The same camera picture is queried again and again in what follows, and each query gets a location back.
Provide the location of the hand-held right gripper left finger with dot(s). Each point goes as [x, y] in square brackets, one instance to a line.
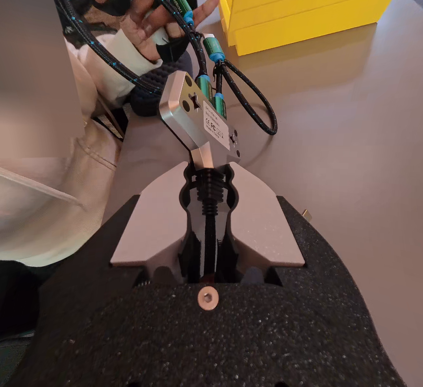
[155, 228]

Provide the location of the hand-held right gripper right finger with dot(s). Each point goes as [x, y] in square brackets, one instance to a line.
[264, 228]

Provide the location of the silver HDMI switch box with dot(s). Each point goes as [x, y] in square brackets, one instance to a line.
[178, 109]

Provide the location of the person's left forearm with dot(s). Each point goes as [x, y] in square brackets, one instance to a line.
[99, 76]

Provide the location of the person's left hand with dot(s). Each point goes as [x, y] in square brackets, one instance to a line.
[142, 30]

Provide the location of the person's cream jacket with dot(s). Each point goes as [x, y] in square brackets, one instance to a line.
[49, 228]

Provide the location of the yellow plastic bin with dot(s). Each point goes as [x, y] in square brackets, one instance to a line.
[297, 14]

